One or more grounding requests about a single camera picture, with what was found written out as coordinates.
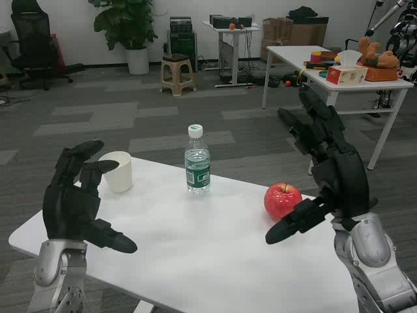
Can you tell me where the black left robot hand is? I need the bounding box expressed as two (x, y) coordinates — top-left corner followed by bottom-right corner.
(42, 140), (138, 254)

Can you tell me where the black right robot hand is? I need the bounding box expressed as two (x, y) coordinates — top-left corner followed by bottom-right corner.
(265, 83), (379, 245)

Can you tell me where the red apple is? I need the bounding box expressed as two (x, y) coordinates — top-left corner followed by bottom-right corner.
(263, 182), (303, 222)

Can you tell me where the white paper cup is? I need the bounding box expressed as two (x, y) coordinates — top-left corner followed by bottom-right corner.
(97, 151), (134, 193)

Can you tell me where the red white tissue box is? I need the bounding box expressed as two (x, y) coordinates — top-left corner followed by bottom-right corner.
(326, 50), (369, 86)

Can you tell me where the orange basket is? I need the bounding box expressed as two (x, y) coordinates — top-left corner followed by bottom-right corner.
(364, 65), (400, 82)

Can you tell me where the pink cup yellow rim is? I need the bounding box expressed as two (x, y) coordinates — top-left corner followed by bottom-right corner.
(309, 51), (330, 65)

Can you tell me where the brown teddy bear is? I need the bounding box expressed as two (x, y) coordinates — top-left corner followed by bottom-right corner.
(358, 36), (401, 70)

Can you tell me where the clear water bottle green label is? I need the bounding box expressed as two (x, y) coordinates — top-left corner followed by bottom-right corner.
(184, 124), (212, 196)

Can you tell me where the long white table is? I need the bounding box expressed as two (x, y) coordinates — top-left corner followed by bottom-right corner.
(262, 45), (415, 171)

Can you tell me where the large closed cardboard box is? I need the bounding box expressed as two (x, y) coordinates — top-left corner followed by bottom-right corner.
(286, 16), (329, 48)

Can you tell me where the low cardboard box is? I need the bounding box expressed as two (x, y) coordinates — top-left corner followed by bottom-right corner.
(260, 38), (286, 65)

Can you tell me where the red bag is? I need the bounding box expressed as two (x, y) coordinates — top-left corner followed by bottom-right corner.
(50, 33), (65, 68)

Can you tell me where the silver black humanoid robot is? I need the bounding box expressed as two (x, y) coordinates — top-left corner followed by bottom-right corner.
(364, 0), (417, 82)

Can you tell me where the open cardboard box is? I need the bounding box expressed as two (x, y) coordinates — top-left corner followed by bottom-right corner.
(263, 18), (293, 40)

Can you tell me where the black office chair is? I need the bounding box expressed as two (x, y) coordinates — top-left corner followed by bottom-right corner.
(6, 0), (85, 91)

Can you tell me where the black bag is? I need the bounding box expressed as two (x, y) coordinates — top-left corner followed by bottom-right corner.
(286, 5), (319, 19)

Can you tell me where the beige plastic stool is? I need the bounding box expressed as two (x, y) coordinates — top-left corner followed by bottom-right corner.
(161, 53), (198, 97)

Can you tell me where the bushy green plant white pot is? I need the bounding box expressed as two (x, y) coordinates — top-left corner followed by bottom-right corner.
(88, 0), (160, 75)

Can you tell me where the small white standing desk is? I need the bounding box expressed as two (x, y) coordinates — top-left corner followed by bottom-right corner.
(202, 21), (261, 89)

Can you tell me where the black green equipment cabinet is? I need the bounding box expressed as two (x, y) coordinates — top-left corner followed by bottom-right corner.
(166, 31), (199, 73)

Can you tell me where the large black box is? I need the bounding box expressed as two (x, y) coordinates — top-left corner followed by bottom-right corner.
(209, 14), (231, 29)

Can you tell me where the black radio box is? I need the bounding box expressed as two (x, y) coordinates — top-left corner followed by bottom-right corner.
(169, 16), (197, 33)

